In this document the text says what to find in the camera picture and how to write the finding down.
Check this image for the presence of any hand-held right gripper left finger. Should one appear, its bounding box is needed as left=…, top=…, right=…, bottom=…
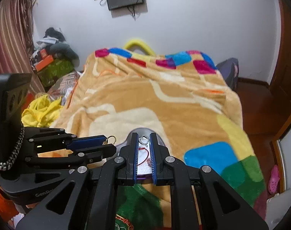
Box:
left=15, top=132, right=139, bottom=230

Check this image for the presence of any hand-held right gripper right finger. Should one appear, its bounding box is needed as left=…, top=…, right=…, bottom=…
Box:
left=150, top=132, right=270, bottom=230

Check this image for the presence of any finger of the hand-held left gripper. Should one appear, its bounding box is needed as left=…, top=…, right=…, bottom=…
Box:
left=26, top=143, right=118, bottom=170
left=25, top=127, right=107, bottom=151

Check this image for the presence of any yellow cloth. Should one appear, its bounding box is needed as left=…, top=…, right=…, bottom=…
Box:
left=21, top=93, right=64, bottom=128

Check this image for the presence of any orange box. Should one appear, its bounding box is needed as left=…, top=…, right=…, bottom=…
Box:
left=34, top=54, right=54, bottom=72

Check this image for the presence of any green patterned box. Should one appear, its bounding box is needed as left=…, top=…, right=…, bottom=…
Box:
left=37, top=59, right=74, bottom=88

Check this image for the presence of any striped grey cloth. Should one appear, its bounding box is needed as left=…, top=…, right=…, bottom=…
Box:
left=47, top=71, right=80, bottom=101

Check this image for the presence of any striped red curtain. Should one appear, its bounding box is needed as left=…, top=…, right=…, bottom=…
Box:
left=0, top=0, right=47, bottom=94

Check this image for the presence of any colourful printed blanket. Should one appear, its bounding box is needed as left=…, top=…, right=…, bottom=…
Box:
left=48, top=47, right=267, bottom=230

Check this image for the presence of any grey neck pillow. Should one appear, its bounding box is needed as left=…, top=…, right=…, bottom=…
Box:
left=50, top=43, right=80, bottom=67

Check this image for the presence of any pile of dark clothes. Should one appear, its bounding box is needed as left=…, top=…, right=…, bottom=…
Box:
left=36, top=27, right=67, bottom=53

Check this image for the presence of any yellow hoop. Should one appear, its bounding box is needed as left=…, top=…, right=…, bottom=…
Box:
left=123, top=38, right=157, bottom=57

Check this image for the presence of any dark grey bag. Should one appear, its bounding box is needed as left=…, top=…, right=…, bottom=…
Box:
left=216, top=57, right=239, bottom=92

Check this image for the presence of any pink clog shoe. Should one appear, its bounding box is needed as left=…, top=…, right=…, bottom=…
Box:
left=267, top=164, right=281, bottom=195

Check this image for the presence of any white cabinet panel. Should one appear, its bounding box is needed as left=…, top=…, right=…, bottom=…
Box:
left=276, top=121, right=291, bottom=193

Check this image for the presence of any brown wooden door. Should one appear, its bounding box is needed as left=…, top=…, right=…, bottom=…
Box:
left=268, top=0, right=291, bottom=140

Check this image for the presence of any red string bracelet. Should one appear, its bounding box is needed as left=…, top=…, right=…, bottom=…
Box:
left=137, top=148, right=152, bottom=167

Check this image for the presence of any braided gripper cable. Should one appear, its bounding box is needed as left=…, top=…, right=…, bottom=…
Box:
left=0, top=124, right=25, bottom=171

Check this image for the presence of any black hanging cable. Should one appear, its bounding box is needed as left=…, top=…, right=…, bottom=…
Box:
left=127, top=4, right=138, bottom=21

